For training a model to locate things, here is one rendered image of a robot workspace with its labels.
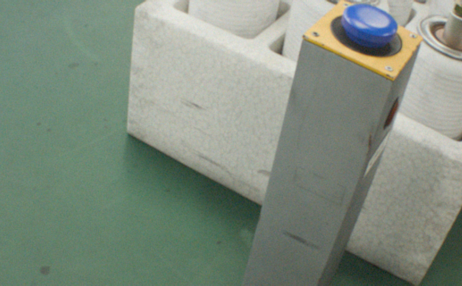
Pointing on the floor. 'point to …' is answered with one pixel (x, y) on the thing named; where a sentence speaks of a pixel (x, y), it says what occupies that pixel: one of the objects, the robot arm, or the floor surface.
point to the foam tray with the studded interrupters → (179, 138)
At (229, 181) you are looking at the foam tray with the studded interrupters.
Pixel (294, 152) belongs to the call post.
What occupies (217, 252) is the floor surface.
